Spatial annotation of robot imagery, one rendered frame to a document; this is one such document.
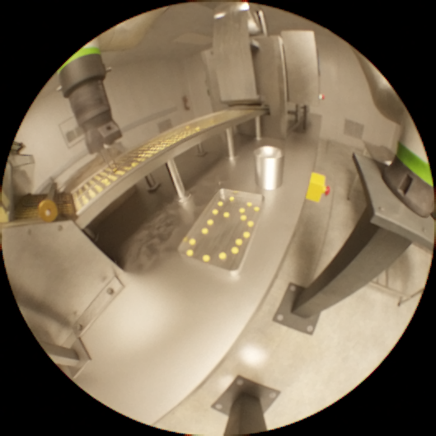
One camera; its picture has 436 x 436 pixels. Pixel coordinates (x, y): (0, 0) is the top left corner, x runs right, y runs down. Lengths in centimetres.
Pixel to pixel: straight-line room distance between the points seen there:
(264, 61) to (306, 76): 20
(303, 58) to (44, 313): 116
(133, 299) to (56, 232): 18
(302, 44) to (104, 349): 116
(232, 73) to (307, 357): 157
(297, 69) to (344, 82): 351
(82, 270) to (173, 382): 24
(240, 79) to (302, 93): 30
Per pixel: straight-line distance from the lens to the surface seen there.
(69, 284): 35
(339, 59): 443
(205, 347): 25
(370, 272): 51
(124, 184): 30
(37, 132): 419
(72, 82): 34
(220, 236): 31
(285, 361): 109
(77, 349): 41
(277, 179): 41
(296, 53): 88
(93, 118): 33
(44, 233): 29
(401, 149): 36
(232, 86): 83
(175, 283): 28
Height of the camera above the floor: 104
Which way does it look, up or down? 45 degrees down
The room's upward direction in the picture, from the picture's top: 13 degrees counter-clockwise
